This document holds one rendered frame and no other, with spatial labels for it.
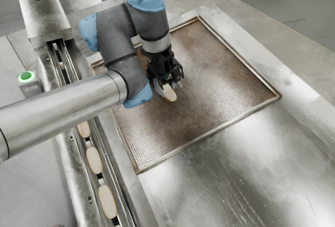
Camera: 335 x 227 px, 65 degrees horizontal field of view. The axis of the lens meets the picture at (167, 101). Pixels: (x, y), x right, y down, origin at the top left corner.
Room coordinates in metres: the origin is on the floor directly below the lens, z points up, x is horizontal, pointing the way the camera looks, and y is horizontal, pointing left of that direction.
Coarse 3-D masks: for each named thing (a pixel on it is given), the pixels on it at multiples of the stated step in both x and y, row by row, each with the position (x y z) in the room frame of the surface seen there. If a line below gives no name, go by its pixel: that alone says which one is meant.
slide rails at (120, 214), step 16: (48, 48) 0.94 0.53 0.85; (64, 64) 0.83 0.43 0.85; (64, 80) 0.74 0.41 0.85; (80, 144) 0.45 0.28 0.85; (96, 144) 0.45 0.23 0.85; (96, 176) 0.34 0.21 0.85; (96, 192) 0.29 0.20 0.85; (112, 192) 0.29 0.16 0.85; (112, 224) 0.21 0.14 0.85; (128, 224) 0.21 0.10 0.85
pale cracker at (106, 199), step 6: (102, 186) 0.31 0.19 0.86; (102, 192) 0.29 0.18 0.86; (108, 192) 0.29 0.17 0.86; (102, 198) 0.27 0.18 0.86; (108, 198) 0.27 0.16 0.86; (102, 204) 0.25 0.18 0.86; (108, 204) 0.25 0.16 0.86; (114, 204) 0.25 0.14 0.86; (108, 210) 0.24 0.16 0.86; (114, 210) 0.24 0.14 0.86; (108, 216) 0.22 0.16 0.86; (114, 216) 0.22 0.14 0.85
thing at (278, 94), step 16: (224, 48) 0.79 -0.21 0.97; (96, 64) 0.78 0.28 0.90; (144, 64) 0.75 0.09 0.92; (208, 64) 0.72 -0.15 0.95; (208, 80) 0.64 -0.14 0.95; (224, 96) 0.57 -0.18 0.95; (256, 96) 0.56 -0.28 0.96; (112, 112) 0.55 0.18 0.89; (208, 112) 0.51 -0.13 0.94; (144, 128) 0.47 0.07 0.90; (176, 128) 0.46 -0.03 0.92; (176, 144) 0.41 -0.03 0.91; (192, 144) 0.40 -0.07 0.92; (144, 160) 0.37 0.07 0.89; (160, 160) 0.36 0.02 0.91
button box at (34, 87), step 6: (36, 72) 0.75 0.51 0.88; (36, 78) 0.70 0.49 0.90; (18, 84) 0.67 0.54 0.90; (24, 84) 0.68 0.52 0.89; (30, 84) 0.68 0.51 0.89; (36, 84) 0.69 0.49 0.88; (24, 90) 0.67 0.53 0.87; (30, 90) 0.68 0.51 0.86; (36, 90) 0.69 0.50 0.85; (42, 90) 0.69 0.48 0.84; (24, 96) 0.67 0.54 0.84; (30, 96) 0.67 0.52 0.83
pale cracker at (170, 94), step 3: (165, 87) 0.59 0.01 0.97; (168, 87) 0.59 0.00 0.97; (165, 90) 0.58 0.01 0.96; (168, 90) 0.58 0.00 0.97; (171, 90) 0.58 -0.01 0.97; (165, 93) 0.57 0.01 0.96; (168, 93) 0.57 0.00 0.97; (171, 93) 0.56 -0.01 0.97; (174, 93) 0.57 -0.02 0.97; (165, 96) 0.56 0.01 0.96; (168, 96) 0.55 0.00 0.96; (171, 96) 0.55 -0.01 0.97; (174, 96) 0.55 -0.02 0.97; (168, 99) 0.55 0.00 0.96; (171, 99) 0.54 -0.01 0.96; (174, 99) 0.54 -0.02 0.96
